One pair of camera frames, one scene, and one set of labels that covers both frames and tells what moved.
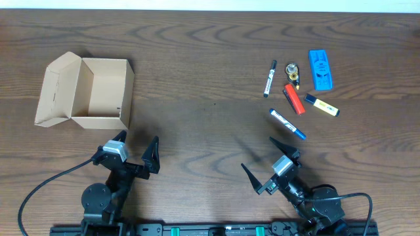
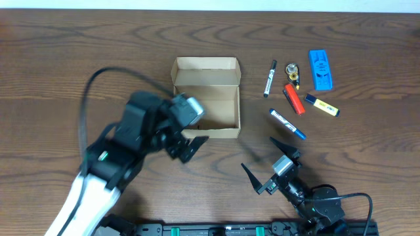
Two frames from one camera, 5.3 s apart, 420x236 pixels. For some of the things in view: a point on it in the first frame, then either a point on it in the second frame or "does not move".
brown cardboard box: x=96 y=93 → x=214 y=82
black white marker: x=270 y=79 does not move
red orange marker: x=294 y=99 does not move
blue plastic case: x=321 y=75 does not move
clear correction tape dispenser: x=293 y=71 does not move
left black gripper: x=132 y=166 → x=179 y=148
